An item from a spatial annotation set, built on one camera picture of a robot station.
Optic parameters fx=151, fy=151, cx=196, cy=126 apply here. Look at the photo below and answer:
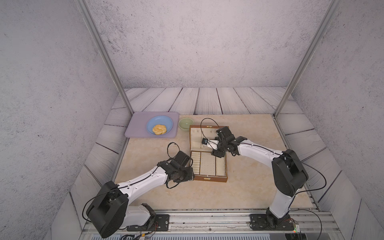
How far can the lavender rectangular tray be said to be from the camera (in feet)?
3.61

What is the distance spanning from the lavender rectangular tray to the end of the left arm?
1.33 feet

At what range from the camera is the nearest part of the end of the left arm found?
0.61 metres
